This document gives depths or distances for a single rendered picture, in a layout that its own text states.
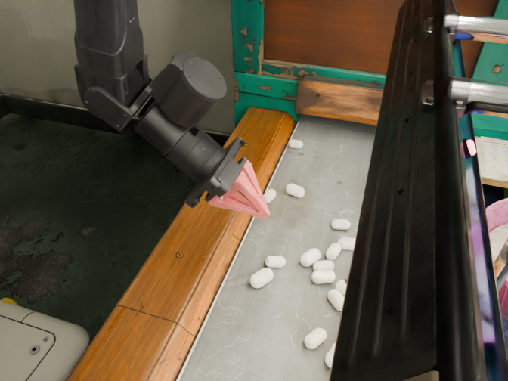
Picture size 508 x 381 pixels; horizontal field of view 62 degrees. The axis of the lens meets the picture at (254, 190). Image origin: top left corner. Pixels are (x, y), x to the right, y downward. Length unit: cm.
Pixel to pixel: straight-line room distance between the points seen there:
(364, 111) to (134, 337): 61
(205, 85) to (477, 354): 38
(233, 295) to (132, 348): 16
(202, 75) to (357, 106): 49
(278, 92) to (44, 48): 170
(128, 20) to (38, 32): 199
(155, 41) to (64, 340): 135
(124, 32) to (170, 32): 153
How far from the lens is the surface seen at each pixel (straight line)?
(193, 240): 67
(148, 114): 52
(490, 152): 95
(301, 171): 85
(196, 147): 52
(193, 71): 48
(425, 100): 33
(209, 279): 63
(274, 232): 72
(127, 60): 50
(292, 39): 95
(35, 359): 122
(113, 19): 48
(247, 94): 102
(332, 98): 91
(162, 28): 203
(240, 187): 53
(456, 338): 18
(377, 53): 93
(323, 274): 64
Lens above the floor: 125
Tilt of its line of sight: 40 degrees down
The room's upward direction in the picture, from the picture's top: straight up
